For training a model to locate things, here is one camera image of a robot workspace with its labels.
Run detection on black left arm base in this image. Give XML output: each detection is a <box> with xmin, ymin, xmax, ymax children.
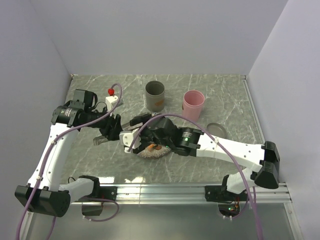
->
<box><xmin>78</xmin><ymin>185</ymin><xmax>118</xmax><ymax>202</ymax></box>

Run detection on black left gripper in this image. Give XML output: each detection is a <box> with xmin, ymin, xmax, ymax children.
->
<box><xmin>83</xmin><ymin>104</ymin><xmax>124</xmax><ymax>141</ymax></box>

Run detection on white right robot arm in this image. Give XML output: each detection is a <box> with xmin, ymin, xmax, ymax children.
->
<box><xmin>120</xmin><ymin>113</ymin><xmax>280</xmax><ymax>200</ymax></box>

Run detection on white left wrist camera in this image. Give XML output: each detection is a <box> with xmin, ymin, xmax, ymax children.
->
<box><xmin>105</xmin><ymin>88</ymin><xmax>119</xmax><ymax>112</ymax></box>

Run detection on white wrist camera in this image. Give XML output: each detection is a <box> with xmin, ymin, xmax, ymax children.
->
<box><xmin>105</xmin><ymin>88</ymin><xmax>119</xmax><ymax>112</ymax></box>
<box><xmin>119</xmin><ymin>128</ymin><xmax>141</xmax><ymax>153</ymax></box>

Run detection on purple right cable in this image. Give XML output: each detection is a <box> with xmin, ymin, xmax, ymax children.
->
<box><xmin>126</xmin><ymin>112</ymin><xmax>265</xmax><ymax>240</ymax></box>

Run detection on pink cup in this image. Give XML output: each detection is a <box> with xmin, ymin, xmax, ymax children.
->
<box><xmin>182</xmin><ymin>90</ymin><xmax>205</xmax><ymax>122</ymax></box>

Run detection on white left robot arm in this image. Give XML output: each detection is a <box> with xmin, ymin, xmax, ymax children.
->
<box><xmin>14</xmin><ymin>88</ymin><xmax>121</xmax><ymax>217</ymax></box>

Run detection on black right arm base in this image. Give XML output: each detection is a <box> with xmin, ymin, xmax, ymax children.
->
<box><xmin>204</xmin><ymin>185</ymin><xmax>248</xmax><ymax>204</ymax></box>

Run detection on speckled ceramic plate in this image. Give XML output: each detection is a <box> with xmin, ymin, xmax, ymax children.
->
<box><xmin>137</xmin><ymin>144</ymin><xmax>172</xmax><ymax>160</ymax></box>

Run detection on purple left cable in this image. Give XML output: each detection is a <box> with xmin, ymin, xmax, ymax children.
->
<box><xmin>15</xmin><ymin>83</ymin><xmax>123</xmax><ymax>240</ymax></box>

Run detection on metal food tongs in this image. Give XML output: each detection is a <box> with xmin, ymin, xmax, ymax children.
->
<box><xmin>93</xmin><ymin>130</ymin><xmax>121</xmax><ymax>146</ymax></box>

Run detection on purple cable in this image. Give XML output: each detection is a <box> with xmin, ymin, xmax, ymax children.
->
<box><xmin>15</xmin><ymin>83</ymin><xmax>123</xmax><ymax>240</ymax></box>
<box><xmin>126</xmin><ymin>112</ymin><xmax>265</xmax><ymax>240</ymax></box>

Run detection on aluminium mounting rail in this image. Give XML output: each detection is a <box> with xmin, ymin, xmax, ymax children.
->
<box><xmin>69</xmin><ymin>182</ymin><xmax>293</xmax><ymax>206</ymax></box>

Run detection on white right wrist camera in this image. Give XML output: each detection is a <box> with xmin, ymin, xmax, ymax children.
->
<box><xmin>119</xmin><ymin>128</ymin><xmax>141</xmax><ymax>153</ymax></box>

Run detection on orange carrot slice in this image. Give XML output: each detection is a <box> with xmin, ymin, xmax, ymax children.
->
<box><xmin>147</xmin><ymin>144</ymin><xmax>157</xmax><ymax>151</ymax></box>

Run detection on grey round lid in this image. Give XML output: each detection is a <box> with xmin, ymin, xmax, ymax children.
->
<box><xmin>206</xmin><ymin>122</ymin><xmax>227</xmax><ymax>139</ymax></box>

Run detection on grey cup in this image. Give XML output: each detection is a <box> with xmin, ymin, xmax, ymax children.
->
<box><xmin>145</xmin><ymin>80</ymin><xmax>165</xmax><ymax>113</ymax></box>

